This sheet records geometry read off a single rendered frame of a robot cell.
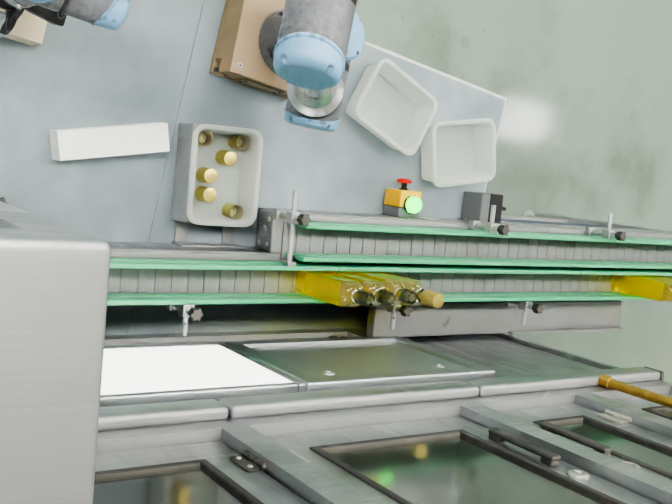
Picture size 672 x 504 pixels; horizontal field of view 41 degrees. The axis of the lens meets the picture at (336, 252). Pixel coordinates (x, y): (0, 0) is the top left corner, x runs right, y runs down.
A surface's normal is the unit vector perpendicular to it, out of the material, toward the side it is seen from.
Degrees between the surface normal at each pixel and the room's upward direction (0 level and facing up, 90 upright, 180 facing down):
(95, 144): 0
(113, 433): 90
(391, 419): 0
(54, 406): 0
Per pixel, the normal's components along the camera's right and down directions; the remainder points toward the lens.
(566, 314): 0.55, 0.14
